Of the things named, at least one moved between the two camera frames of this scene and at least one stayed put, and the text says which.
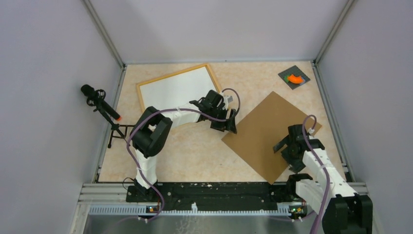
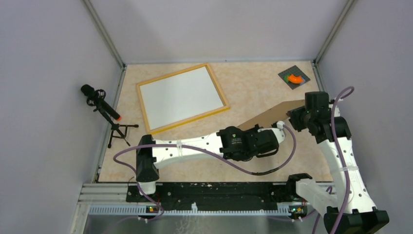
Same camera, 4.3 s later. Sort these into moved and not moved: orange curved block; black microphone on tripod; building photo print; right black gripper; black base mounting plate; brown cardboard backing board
Moved: brown cardboard backing board; right black gripper
Not moved: building photo print; black base mounting plate; orange curved block; black microphone on tripod
